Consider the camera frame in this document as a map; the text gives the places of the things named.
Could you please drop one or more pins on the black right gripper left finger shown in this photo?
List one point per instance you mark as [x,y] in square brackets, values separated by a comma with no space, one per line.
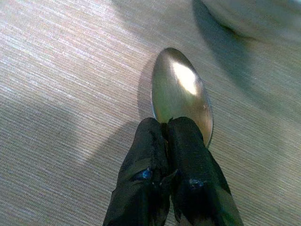
[141,164]

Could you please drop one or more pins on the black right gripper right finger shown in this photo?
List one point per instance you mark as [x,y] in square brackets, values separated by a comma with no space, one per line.
[195,169]

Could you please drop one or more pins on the silver metal spoon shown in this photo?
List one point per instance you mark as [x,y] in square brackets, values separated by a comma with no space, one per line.
[178,89]

